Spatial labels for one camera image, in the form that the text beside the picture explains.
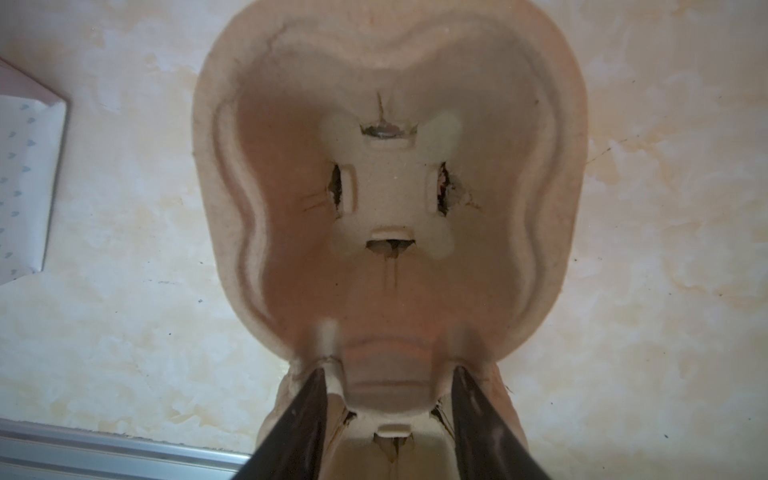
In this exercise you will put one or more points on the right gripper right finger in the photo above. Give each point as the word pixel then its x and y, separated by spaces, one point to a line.
pixel 485 447

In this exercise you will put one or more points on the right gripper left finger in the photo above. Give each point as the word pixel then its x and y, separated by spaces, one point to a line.
pixel 293 450

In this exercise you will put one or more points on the single cardboard cup carrier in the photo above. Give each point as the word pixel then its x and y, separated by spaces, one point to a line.
pixel 391 187

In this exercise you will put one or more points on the white patterned gift bag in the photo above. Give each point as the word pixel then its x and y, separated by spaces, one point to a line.
pixel 32 128

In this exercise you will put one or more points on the aluminium front rail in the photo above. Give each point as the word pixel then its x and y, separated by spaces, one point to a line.
pixel 37 451

